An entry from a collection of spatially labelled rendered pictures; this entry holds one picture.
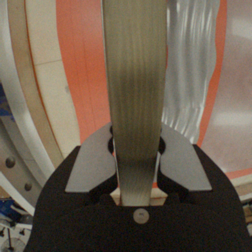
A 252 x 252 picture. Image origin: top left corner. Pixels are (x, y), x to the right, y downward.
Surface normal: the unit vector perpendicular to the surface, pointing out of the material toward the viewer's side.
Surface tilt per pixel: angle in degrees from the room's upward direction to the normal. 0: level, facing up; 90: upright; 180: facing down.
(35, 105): 90
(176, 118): 33
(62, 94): 0
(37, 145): 0
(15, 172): 90
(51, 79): 0
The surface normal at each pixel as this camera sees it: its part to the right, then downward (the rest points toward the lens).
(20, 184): 1.00, -0.01
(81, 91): -0.04, 0.47
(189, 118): -0.58, 0.36
